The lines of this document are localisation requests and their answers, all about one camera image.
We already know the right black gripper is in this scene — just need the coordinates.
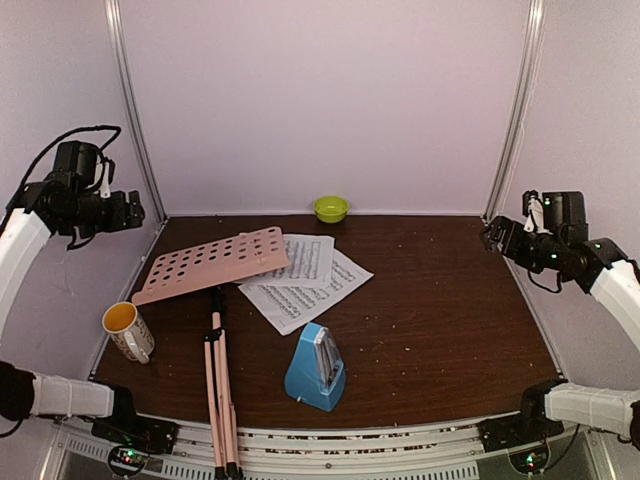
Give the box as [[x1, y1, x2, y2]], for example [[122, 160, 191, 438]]
[[479, 215, 565, 272]]

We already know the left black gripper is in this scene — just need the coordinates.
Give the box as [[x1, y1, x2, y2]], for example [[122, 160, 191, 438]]
[[61, 189, 144, 238]]

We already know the pink music stand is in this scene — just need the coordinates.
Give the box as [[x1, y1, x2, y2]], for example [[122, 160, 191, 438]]
[[132, 226, 290, 479]]

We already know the sheet music page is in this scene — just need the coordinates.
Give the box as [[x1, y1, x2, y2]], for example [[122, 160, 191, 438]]
[[238, 249, 374, 336], [252, 234, 335, 288]]

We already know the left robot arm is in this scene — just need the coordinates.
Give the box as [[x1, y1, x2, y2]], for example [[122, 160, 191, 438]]
[[1, 125, 145, 444]]

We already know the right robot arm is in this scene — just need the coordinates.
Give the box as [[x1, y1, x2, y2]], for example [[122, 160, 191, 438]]
[[480, 190, 639, 446]]

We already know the patterned mug yellow inside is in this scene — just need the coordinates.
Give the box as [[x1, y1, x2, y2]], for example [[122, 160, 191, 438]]
[[102, 302, 155, 365]]

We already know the green bowl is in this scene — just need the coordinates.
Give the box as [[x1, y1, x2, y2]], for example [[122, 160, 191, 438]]
[[313, 196, 350, 224]]

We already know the blue metronome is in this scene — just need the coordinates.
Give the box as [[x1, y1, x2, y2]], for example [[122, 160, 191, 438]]
[[284, 322, 347, 412]]

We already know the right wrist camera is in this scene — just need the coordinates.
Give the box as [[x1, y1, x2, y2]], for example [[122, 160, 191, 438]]
[[522, 190, 547, 233]]

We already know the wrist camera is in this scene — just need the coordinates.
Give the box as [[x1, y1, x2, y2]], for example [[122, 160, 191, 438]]
[[95, 158, 115, 199], [522, 190, 547, 233]]

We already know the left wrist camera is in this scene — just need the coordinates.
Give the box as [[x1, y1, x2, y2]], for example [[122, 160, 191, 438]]
[[95, 158, 115, 199]]

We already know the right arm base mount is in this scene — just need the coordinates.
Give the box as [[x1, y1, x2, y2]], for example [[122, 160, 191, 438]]
[[477, 413, 564, 453]]

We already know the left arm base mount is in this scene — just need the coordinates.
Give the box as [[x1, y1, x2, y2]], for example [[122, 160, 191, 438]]
[[91, 417, 179, 455]]

